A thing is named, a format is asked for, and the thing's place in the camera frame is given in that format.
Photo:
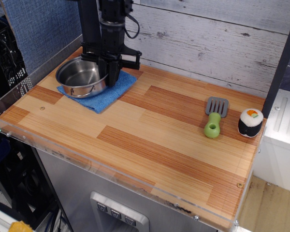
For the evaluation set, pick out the clear acrylic table guard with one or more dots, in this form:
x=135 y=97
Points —
x=147 y=150

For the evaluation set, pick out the plush sushi roll toy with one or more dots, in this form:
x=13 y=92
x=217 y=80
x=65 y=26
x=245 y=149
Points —
x=250 y=122

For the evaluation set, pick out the blue cloth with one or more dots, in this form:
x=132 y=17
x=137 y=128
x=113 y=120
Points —
x=101 y=101

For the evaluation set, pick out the black crate with cables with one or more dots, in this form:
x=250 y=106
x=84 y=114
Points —
x=12 y=67

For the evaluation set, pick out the silver dispenser button panel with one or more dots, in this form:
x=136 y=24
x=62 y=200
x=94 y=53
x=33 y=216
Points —
x=112 y=216

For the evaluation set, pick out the grey green toy spatula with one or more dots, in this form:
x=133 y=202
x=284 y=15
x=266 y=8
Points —
x=216 y=109

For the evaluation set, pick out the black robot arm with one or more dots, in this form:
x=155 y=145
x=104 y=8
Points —
x=115 y=11

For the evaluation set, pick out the stainless steel pot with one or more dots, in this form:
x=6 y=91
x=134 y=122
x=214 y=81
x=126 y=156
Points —
x=81 y=78

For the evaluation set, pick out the white ribbed appliance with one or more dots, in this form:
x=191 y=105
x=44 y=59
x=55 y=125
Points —
x=272 y=161

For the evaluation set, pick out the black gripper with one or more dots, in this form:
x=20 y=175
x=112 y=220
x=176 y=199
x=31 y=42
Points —
x=113 y=54

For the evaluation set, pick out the dark left vertical post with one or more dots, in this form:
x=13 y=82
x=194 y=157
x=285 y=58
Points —
x=90 y=25

